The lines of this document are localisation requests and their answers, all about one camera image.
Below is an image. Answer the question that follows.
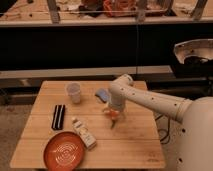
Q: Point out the orange patterned plate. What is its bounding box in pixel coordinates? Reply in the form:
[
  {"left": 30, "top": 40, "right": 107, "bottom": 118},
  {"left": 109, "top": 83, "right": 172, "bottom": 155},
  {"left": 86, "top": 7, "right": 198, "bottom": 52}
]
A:
[{"left": 43, "top": 132, "right": 85, "bottom": 171}]

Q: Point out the black striped block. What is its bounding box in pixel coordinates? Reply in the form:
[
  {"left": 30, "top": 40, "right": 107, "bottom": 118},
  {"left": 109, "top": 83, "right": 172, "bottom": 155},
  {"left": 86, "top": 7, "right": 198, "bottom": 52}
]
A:
[{"left": 51, "top": 105, "right": 65, "bottom": 130}]

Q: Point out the silver robot base cover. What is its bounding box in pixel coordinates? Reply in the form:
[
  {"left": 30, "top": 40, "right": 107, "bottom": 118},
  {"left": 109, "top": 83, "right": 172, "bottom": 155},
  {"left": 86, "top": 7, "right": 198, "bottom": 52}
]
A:
[{"left": 173, "top": 39, "right": 213, "bottom": 64}]

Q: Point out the white ceramic cup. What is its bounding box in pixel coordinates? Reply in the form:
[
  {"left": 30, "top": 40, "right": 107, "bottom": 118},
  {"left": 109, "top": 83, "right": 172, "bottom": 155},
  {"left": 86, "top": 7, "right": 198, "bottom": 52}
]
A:
[{"left": 66, "top": 82, "right": 81, "bottom": 104}]

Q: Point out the orange object on bench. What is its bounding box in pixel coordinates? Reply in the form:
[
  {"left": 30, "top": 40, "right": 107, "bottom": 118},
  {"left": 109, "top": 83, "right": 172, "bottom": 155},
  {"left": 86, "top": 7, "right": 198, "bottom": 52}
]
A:
[{"left": 103, "top": 0, "right": 136, "bottom": 17}]

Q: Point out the wooden folding table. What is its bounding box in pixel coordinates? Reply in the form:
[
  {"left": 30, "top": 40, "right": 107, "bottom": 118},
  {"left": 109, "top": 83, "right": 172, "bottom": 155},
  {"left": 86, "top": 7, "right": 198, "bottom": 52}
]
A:
[{"left": 10, "top": 81, "right": 165, "bottom": 169}]

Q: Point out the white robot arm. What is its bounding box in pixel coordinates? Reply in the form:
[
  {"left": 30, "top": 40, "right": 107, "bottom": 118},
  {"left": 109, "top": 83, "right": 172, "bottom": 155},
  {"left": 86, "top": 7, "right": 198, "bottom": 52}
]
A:
[{"left": 108, "top": 74, "right": 213, "bottom": 171}]

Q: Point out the black floor cable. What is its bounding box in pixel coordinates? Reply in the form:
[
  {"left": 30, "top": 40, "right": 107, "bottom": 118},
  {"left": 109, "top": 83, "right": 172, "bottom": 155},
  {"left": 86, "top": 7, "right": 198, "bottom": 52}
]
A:
[{"left": 154, "top": 113, "right": 172, "bottom": 145}]

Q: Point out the blue sponge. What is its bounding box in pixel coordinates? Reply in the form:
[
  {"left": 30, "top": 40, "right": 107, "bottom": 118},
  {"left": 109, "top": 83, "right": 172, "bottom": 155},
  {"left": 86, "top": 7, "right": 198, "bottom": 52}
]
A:
[{"left": 95, "top": 88, "right": 109, "bottom": 103}]

